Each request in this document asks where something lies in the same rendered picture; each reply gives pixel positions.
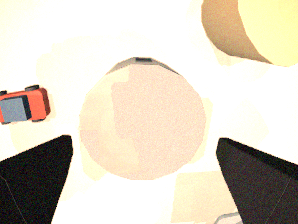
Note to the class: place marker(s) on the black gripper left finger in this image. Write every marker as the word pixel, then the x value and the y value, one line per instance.
pixel 31 182

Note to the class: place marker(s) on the tan cylinder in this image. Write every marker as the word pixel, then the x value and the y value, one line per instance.
pixel 259 30

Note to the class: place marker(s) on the red toy car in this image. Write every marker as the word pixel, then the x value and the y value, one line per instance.
pixel 30 104

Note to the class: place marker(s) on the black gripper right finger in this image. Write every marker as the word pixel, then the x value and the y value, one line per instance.
pixel 263 187

